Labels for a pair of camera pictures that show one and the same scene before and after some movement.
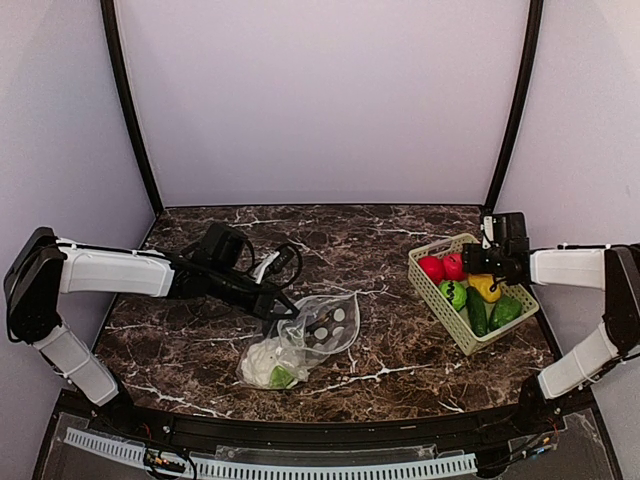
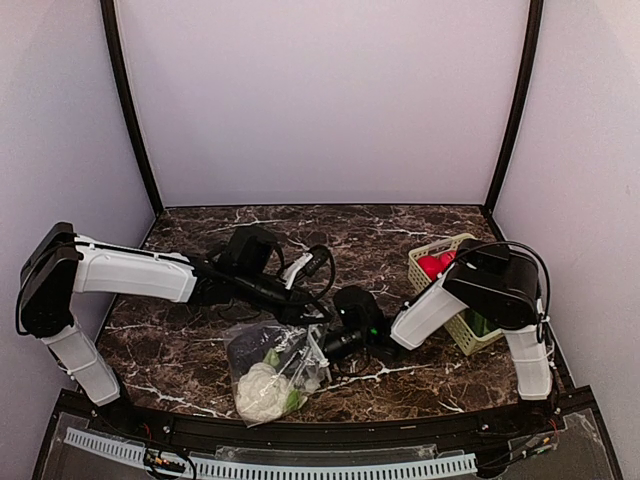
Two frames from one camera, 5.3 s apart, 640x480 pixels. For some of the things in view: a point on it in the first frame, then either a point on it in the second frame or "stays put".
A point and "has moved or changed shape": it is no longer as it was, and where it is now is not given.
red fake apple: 433,267 stays put
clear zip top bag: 307,330 has moved or changed shape
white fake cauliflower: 258,362 → 261,393
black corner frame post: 121,82 stays put
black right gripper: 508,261 → 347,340
